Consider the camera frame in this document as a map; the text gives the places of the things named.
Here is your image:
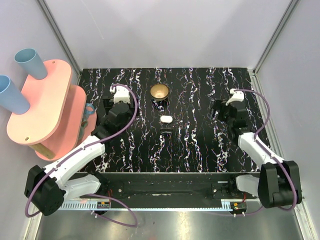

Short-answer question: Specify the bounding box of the white earbud charging case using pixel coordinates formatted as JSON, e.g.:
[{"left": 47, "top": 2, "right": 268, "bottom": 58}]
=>
[{"left": 160, "top": 115, "right": 173, "bottom": 124}]

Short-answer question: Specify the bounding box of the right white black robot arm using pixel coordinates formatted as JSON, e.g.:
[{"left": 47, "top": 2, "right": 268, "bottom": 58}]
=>
[{"left": 211, "top": 100, "right": 302, "bottom": 210}]

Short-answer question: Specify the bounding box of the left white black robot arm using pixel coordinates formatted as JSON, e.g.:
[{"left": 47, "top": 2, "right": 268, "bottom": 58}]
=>
[{"left": 24, "top": 84, "right": 138, "bottom": 218}]

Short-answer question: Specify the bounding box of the gold metal bowl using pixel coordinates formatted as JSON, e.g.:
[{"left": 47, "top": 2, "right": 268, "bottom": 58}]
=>
[{"left": 150, "top": 83, "right": 170, "bottom": 101}]

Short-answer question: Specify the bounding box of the pink two-tier wooden shelf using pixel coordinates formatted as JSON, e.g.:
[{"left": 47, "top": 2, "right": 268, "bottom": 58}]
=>
[{"left": 6, "top": 59, "right": 87, "bottom": 161}]

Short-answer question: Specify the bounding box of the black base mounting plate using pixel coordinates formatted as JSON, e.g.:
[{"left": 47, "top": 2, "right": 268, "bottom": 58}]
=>
[{"left": 72, "top": 172, "right": 258, "bottom": 208}]

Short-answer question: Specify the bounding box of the rear light blue cup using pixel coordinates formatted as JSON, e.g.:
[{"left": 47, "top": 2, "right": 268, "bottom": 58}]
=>
[{"left": 14, "top": 48, "right": 48, "bottom": 80}]

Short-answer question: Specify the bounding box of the light blue cup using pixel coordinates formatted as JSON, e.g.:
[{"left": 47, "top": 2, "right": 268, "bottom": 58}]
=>
[
  {"left": 14, "top": 48, "right": 48, "bottom": 80},
  {"left": 0, "top": 75, "right": 30, "bottom": 115}
]

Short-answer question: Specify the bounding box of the front light blue cup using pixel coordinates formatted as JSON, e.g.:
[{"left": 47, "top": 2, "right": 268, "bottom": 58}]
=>
[{"left": 0, "top": 75, "right": 30, "bottom": 115}]

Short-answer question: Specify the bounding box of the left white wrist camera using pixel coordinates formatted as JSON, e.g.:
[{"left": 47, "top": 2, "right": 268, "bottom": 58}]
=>
[{"left": 109, "top": 85, "right": 130, "bottom": 104}]

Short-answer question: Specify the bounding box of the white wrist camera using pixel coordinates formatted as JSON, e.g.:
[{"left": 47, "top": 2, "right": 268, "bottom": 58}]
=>
[
  {"left": 109, "top": 85, "right": 130, "bottom": 104},
  {"left": 225, "top": 88, "right": 245, "bottom": 106}
]

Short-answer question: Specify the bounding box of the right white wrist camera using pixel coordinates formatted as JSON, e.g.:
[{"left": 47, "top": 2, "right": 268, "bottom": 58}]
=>
[{"left": 225, "top": 88, "right": 245, "bottom": 106}]

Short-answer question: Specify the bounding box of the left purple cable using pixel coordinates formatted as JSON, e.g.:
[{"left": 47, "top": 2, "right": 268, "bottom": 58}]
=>
[{"left": 24, "top": 84, "right": 139, "bottom": 228}]

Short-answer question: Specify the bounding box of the purple cable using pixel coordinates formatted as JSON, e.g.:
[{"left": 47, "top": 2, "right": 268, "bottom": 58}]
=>
[
  {"left": 24, "top": 84, "right": 139, "bottom": 228},
  {"left": 207, "top": 88, "right": 300, "bottom": 217}
]

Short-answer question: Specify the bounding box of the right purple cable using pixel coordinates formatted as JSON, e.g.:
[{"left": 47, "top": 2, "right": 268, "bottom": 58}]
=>
[{"left": 207, "top": 88, "right": 300, "bottom": 217}]

